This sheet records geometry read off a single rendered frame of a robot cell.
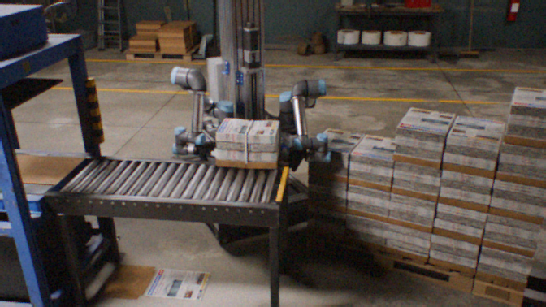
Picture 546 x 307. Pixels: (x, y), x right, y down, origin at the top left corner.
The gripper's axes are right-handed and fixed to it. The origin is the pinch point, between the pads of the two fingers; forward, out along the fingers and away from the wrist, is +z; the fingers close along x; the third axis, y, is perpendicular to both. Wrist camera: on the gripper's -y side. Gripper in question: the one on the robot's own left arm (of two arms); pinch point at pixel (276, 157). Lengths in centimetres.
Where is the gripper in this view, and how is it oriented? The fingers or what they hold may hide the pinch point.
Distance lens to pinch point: 329.0
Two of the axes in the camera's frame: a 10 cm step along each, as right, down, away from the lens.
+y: 0.1, -9.4, -3.5
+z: -9.9, -0.5, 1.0
